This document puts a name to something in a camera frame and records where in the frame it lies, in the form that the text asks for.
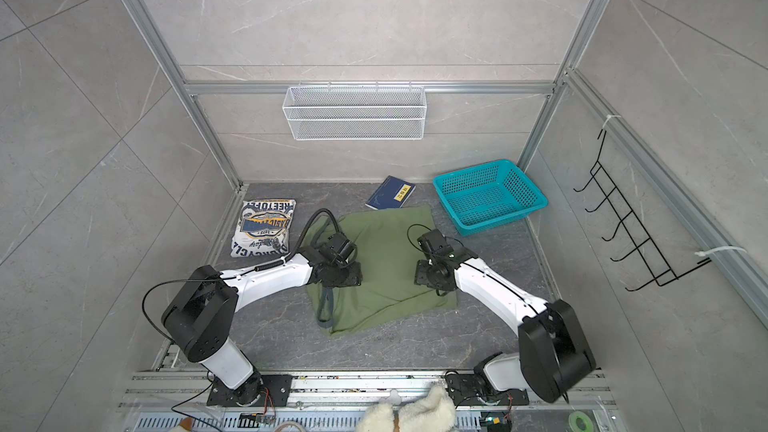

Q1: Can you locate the green tank top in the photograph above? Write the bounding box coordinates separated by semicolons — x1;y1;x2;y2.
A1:
306;205;457;336

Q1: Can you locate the white tank top navy trim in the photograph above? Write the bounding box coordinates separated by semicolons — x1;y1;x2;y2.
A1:
230;199;296;258

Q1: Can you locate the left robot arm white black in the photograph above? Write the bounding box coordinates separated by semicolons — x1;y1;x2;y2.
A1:
141;208;362;407

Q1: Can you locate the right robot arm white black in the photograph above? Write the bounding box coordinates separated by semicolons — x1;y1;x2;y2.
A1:
406;228;598;406

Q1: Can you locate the teal plastic basket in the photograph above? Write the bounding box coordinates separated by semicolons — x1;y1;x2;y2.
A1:
432;159;548;236

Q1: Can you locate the navy blue book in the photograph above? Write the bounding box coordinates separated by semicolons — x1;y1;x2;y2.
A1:
365;176;415;210

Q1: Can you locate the white fluffy plush toy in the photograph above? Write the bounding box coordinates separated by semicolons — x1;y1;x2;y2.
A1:
355;385;456;432

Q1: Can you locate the green tape roll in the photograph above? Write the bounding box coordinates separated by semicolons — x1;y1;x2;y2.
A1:
568;411;594;432

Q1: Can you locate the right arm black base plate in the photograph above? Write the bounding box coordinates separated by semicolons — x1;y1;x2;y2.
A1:
443;370;530;407

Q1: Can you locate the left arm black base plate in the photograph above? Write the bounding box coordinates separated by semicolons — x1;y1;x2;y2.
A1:
206;373;293;407

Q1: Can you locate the white wire mesh shelf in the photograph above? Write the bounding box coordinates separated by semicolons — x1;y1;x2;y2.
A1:
282;85;428;141

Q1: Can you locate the black wire hook rack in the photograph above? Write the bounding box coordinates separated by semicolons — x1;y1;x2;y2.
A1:
573;130;712;293

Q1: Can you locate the aluminium mounting rail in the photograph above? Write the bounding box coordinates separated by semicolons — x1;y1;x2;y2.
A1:
110;370;626;431

